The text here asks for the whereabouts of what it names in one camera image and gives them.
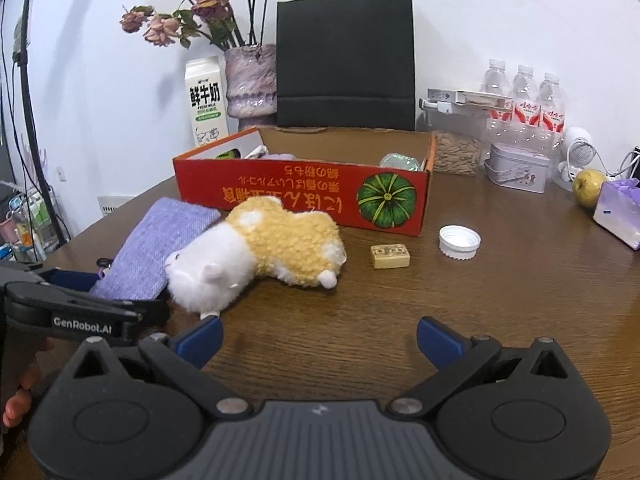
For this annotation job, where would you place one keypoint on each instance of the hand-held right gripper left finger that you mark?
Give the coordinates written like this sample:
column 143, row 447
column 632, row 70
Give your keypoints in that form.
column 202, row 337

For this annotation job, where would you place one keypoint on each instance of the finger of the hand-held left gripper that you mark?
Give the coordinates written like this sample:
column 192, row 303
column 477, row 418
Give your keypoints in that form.
column 82, row 280
column 100, row 305

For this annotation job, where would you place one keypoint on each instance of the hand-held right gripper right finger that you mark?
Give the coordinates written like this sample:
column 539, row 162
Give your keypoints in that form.
column 437, row 337

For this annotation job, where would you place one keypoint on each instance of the purple knitted pouch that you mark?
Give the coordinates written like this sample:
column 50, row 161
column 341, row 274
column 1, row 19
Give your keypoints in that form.
column 150, row 245

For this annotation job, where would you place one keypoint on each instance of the white yellow plush sheep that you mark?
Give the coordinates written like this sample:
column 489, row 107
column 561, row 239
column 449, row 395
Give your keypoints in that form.
column 260, row 250

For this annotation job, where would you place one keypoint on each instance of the red cardboard box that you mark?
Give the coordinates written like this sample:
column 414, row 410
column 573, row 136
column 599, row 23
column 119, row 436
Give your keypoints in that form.
column 300, row 192

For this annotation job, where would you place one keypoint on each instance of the iridescent plastic wrap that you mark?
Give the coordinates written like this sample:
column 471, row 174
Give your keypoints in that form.
column 400, row 162

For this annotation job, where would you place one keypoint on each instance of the fluffy lilac towel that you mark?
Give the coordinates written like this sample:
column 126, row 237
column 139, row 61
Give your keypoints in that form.
column 280, row 157

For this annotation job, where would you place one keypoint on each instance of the person's left hand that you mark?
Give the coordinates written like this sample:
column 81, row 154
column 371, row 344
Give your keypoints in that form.
column 17, row 407

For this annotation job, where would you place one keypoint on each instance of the small yellow block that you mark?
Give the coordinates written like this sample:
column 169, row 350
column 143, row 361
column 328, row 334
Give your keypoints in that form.
column 390, row 256

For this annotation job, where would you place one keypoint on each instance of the white bottle cap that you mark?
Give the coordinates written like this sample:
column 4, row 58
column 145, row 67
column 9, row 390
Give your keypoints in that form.
column 459, row 242

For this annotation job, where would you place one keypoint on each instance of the grey tin box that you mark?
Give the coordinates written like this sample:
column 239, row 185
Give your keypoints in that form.
column 517, row 170

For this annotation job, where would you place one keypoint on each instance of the clear container of seeds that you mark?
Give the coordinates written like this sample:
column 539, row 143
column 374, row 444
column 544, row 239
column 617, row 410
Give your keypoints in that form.
column 455, row 152

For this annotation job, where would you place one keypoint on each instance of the black light stand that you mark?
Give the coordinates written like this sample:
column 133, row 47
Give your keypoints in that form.
column 25, row 85

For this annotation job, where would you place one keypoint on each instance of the white green milk carton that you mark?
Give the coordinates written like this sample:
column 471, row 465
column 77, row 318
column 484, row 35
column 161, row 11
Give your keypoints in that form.
column 205, row 105

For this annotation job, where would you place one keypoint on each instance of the purple tissue packet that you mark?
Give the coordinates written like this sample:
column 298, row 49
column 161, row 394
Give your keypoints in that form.
column 620, row 210

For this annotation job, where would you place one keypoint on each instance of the small white fan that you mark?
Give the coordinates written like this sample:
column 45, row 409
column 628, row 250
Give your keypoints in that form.
column 580, row 152

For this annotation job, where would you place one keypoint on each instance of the flat white box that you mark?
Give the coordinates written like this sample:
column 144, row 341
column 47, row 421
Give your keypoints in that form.
column 465, row 100

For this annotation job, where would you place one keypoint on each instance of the mottled purple vase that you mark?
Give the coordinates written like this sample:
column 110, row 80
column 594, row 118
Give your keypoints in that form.
column 250, row 85

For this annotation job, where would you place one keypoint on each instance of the clear water bottle red label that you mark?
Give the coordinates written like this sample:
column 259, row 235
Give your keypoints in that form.
column 551, row 105
column 525, row 95
column 496, row 77

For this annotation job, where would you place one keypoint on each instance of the black paper bag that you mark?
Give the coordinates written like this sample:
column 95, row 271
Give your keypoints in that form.
column 345, row 60

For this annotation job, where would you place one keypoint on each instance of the dried pink rose bouquet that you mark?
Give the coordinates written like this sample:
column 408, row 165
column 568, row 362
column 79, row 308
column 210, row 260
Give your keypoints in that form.
column 200, row 5

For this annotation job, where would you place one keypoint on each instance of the white wall socket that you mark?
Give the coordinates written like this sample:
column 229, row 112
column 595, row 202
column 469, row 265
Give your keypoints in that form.
column 61, row 173

